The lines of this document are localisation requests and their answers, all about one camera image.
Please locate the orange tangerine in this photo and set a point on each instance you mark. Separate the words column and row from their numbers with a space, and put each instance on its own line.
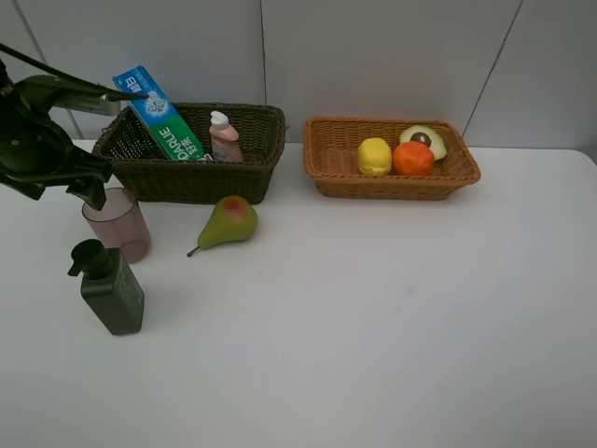
column 413, row 158

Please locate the yellow lemon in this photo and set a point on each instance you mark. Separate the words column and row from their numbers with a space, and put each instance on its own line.
column 374, row 157

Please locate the blue green toothpaste box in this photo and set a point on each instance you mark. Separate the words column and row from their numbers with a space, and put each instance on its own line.
column 164, row 124

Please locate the halved avocado with pit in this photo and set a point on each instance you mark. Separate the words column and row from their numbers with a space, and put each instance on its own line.
column 427, row 136

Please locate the translucent pink plastic cup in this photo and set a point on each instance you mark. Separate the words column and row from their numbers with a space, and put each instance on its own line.
column 120, row 224

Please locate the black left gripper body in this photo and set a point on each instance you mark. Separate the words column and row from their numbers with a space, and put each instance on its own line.
column 35, row 151

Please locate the green red pear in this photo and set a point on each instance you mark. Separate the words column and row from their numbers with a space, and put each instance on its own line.
column 233, row 219

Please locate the dark green pump bottle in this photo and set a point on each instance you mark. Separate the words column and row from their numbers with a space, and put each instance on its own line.
column 109, row 287

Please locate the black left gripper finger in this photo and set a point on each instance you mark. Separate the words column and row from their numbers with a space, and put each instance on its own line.
column 28, row 189
column 87, row 178

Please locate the pink bottle white cap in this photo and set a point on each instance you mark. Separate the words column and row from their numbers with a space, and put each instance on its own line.
column 224, row 139

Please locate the orange wicker basket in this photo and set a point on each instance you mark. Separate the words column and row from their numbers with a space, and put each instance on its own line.
column 330, row 159

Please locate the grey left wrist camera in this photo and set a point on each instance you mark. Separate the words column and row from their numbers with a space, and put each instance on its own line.
column 87, row 101

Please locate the dark brown wicker basket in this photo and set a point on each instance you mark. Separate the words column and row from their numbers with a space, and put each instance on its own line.
column 142, row 168

